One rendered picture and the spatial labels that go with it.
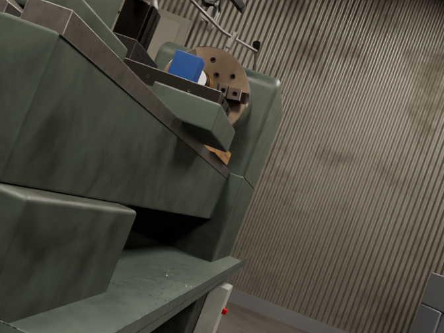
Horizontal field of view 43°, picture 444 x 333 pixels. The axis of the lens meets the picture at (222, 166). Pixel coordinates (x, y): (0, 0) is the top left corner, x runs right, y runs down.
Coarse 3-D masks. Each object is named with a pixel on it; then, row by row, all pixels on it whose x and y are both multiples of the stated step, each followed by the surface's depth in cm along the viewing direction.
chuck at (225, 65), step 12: (204, 48) 195; (216, 48) 194; (204, 60) 194; (216, 60) 194; (228, 60) 193; (216, 72) 193; (228, 72) 193; (240, 72) 192; (228, 84) 192; (240, 84) 192; (240, 108) 191; (240, 120) 196
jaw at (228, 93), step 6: (216, 84) 185; (222, 90) 187; (228, 90) 188; (234, 90) 188; (240, 90) 188; (228, 96) 188; (234, 96) 188; (240, 96) 188; (246, 96) 193; (240, 102) 191
